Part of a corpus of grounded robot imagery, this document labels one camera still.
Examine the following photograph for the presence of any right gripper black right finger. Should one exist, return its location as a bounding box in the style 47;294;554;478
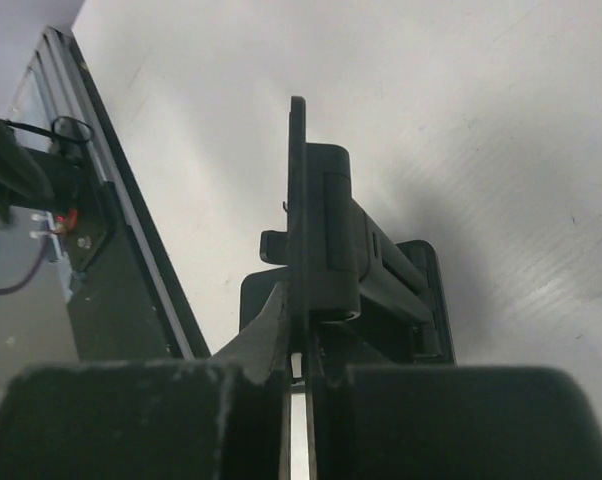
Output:
305;326;602;479

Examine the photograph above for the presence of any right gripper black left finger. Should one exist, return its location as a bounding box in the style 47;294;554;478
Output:
0;282;291;479

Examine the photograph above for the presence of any folding black phone stand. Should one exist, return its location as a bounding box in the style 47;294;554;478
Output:
239;96;456;365

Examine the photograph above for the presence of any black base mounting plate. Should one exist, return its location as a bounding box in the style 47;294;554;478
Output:
65;59;210;361

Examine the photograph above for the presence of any aluminium extrusion rail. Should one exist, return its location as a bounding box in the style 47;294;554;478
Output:
8;27;202;361

